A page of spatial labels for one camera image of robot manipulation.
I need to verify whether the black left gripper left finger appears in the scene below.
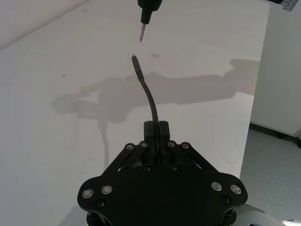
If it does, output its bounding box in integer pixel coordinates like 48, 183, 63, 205
79, 121, 156, 200

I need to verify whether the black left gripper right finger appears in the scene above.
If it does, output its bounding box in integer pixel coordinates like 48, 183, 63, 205
158, 121, 246, 198

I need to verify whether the thin black cable with plug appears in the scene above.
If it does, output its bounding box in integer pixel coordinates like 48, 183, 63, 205
131, 54, 161, 165

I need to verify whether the black corded tool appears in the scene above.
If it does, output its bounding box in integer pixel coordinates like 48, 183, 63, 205
137, 0, 163, 43

